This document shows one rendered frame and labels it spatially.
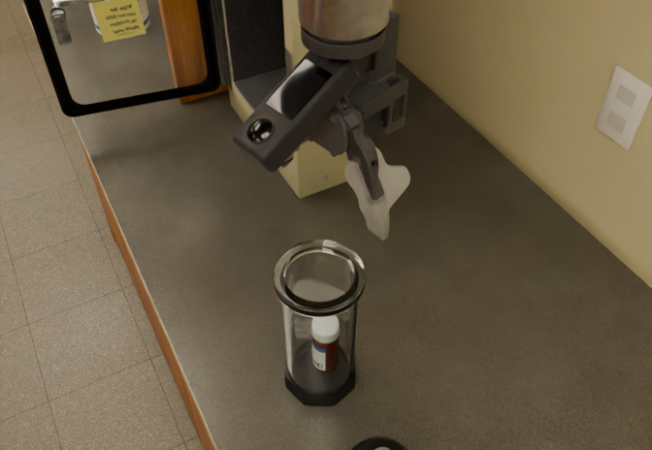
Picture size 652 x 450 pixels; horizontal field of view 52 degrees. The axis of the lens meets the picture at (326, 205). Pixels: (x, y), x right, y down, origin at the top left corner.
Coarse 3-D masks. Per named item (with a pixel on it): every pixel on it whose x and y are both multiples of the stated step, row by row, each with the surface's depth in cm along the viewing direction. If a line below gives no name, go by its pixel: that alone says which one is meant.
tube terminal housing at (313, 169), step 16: (288, 0) 93; (224, 16) 122; (288, 16) 95; (288, 32) 97; (288, 48) 99; (304, 48) 98; (240, 80) 132; (240, 96) 131; (240, 112) 135; (304, 144) 111; (304, 160) 113; (320, 160) 115; (336, 160) 117; (288, 176) 120; (304, 176) 116; (320, 176) 118; (336, 176) 120; (304, 192) 119
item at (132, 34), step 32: (64, 0) 112; (96, 0) 114; (128, 0) 116; (160, 0) 118; (192, 0) 119; (96, 32) 118; (128, 32) 120; (160, 32) 122; (192, 32) 124; (64, 64) 120; (96, 64) 122; (128, 64) 124; (160, 64) 126; (192, 64) 128; (96, 96) 126; (128, 96) 129
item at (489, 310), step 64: (128, 128) 133; (192, 128) 133; (384, 128) 133; (448, 128) 133; (128, 192) 120; (192, 192) 120; (256, 192) 120; (320, 192) 120; (448, 192) 120; (512, 192) 120; (192, 256) 110; (256, 256) 110; (384, 256) 110; (448, 256) 110; (512, 256) 110; (576, 256) 110; (192, 320) 101; (256, 320) 101; (384, 320) 101; (448, 320) 101; (512, 320) 101; (576, 320) 101; (640, 320) 101; (192, 384) 93; (256, 384) 93; (384, 384) 93; (448, 384) 93; (512, 384) 93; (576, 384) 93; (640, 384) 93; (256, 448) 86; (320, 448) 86; (448, 448) 86; (512, 448) 86; (576, 448) 86; (640, 448) 86
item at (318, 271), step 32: (288, 256) 80; (320, 256) 82; (352, 256) 80; (288, 288) 76; (320, 288) 87; (352, 288) 76; (288, 320) 80; (320, 320) 77; (352, 320) 81; (288, 352) 86; (320, 352) 82; (320, 384) 87
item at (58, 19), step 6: (54, 12) 113; (60, 12) 112; (54, 18) 112; (60, 18) 112; (54, 24) 113; (60, 24) 113; (66, 24) 114; (54, 30) 114; (60, 30) 114; (66, 30) 114; (60, 36) 115; (66, 36) 115; (60, 42) 115; (66, 42) 116; (72, 42) 116
